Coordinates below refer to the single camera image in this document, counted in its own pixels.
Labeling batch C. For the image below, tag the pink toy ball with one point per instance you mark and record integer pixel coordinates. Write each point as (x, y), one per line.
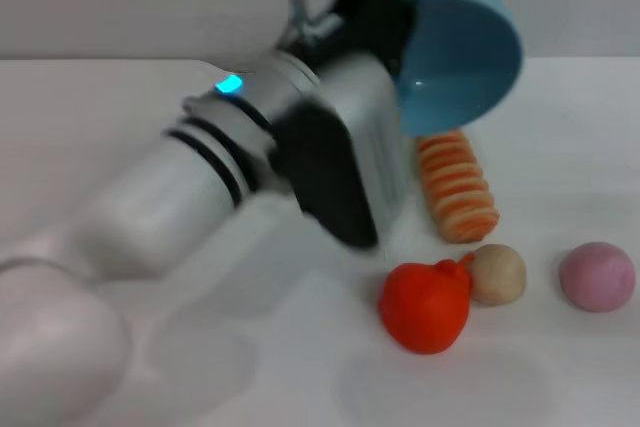
(597, 277)

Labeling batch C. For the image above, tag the blue bowl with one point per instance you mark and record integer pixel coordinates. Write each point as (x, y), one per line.
(460, 62)

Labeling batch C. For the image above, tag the orange striped toy bread roll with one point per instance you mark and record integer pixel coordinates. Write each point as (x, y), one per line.
(457, 187)

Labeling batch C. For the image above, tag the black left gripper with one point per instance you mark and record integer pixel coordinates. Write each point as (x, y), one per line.
(370, 12)

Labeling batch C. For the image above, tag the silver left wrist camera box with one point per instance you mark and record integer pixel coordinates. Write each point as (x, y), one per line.
(350, 147)

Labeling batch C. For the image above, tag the orange plush toy fruit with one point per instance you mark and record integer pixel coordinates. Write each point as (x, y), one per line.
(425, 307)

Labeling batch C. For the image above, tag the beige toy ball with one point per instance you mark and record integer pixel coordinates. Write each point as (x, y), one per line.
(502, 274)

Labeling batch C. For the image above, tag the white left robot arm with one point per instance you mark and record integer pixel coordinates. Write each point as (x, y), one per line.
(165, 197)

